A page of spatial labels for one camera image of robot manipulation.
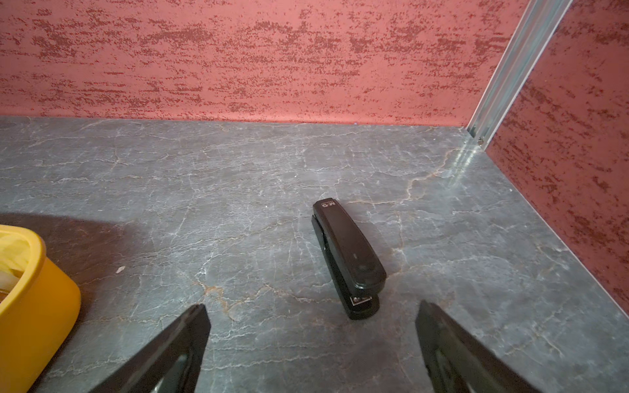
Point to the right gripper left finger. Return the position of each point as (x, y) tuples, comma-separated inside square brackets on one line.
[(171, 362)]

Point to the yellow plastic storage box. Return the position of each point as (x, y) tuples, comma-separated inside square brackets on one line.
[(38, 313)]

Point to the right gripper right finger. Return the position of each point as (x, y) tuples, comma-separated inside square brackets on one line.
[(456, 361)]

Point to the black rectangular block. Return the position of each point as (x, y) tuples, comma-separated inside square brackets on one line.
[(355, 268)]

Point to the right aluminium corner post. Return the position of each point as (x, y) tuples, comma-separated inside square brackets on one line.
[(536, 27)]

